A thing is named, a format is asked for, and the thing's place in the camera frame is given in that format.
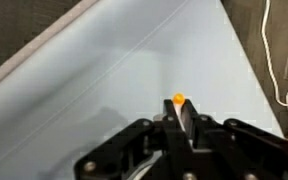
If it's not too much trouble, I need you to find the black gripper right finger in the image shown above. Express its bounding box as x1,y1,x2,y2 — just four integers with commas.
181,98,218,153

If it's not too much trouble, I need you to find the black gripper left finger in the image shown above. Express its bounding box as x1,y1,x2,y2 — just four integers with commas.
163,99,192,180

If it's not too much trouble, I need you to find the orange capped white marker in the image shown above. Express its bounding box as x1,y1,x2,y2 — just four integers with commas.
172,93,185,130

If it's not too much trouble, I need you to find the near light blue chair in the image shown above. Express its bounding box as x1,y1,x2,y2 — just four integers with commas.
0,0,281,180

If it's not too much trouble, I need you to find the white cable on floor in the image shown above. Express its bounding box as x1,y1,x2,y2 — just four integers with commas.
261,0,288,134

